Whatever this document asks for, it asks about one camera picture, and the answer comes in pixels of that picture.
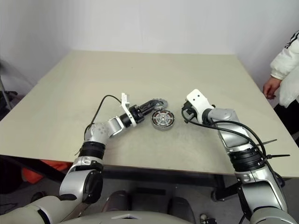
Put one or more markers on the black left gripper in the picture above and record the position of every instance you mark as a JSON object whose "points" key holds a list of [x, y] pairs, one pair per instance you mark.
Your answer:
{"points": [[139, 114]]}

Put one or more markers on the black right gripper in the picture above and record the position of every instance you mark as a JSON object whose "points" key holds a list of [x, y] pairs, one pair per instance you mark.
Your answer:
{"points": [[189, 110]]}

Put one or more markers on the grey toothed motor cover plate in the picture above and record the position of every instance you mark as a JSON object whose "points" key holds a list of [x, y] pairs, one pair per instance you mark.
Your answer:
{"points": [[164, 103]]}

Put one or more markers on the motor stator with copper windings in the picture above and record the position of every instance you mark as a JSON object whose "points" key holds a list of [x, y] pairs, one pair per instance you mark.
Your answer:
{"points": [[162, 129]]}

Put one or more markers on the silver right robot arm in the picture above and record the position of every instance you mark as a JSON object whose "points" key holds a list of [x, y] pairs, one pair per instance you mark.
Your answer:
{"points": [[236, 140]]}

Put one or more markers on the person's forearm in white sleeve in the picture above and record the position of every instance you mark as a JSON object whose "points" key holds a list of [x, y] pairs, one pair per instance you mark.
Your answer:
{"points": [[283, 63]]}

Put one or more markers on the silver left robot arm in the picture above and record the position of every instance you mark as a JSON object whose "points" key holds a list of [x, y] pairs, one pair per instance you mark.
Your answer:
{"points": [[93, 144]]}

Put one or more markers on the person's bare hand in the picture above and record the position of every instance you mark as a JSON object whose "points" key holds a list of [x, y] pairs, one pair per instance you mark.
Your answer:
{"points": [[272, 87]]}

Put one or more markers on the black table caster wheel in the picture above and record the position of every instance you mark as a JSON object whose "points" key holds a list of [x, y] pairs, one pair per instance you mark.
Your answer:
{"points": [[215, 195]]}

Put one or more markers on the dark rounded shape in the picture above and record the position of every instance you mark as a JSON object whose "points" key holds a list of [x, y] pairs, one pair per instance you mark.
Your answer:
{"points": [[118, 200]]}

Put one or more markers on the person in white jacket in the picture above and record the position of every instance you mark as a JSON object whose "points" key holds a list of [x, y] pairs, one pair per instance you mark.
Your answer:
{"points": [[292, 93]]}

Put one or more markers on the grey robot torso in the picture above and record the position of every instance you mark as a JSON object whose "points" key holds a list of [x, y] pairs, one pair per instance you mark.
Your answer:
{"points": [[130, 218]]}

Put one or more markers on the orange object under table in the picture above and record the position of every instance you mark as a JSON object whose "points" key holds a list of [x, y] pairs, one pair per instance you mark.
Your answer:
{"points": [[32, 175]]}

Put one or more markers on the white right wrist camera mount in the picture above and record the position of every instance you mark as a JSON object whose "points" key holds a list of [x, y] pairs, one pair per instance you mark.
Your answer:
{"points": [[198, 99]]}

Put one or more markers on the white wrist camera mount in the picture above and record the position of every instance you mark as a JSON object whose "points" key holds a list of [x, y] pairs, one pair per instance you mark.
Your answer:
{"points": [[125, 100], [198, 99]]}

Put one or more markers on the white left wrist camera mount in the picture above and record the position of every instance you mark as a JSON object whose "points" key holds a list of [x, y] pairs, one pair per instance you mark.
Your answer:
{"points": [[125, 100]]}

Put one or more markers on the black table frame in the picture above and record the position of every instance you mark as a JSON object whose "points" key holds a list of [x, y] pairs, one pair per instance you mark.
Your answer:
{"points": [[151, 176]]}

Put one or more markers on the dark stand by wall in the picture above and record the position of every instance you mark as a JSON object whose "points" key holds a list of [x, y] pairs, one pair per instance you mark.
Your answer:
{"points": [[4, 98]]}

